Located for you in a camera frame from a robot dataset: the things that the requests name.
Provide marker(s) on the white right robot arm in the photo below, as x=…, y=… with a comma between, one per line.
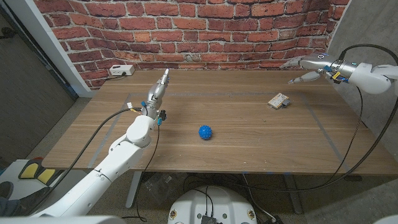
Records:
x=370, y=77

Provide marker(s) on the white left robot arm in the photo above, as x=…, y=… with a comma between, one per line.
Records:
x=124, y=155

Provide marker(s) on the small card box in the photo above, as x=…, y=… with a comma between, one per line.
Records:
x=276, y=101

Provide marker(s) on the blue spiky stress ball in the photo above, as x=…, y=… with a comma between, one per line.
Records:
x=205, y=132

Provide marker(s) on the white pedal platform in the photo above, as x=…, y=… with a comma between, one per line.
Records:
x=20, y=186

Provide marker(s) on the grey metal table leg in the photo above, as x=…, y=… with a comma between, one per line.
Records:
x=133, y=189
x=293, y=193

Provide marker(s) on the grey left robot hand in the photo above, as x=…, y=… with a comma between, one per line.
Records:
x=155, y=96

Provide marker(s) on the red brick printed backdrop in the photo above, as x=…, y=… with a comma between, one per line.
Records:
x=199, y=31

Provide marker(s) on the blue jeans person's leg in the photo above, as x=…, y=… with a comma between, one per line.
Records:
x=9, y=208

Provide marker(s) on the clear plastic bag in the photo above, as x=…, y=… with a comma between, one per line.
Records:
x=160, y=186

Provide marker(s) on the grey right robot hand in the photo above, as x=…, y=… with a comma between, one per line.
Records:
x=320, y=62

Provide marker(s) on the black box on torso base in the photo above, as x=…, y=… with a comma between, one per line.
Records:
x=208, y=220

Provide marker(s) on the white robot torso base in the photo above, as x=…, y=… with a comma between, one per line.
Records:
x=217, y=202

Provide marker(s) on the dark grey person's shoe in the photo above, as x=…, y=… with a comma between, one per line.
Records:
x=31, y=200
x=6, y=189

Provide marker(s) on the white power strip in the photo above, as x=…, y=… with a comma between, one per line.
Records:
x=122, y=70

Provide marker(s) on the yellow black foot pedal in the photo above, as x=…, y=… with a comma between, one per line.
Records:
x=29, y=170
x=46, y=175

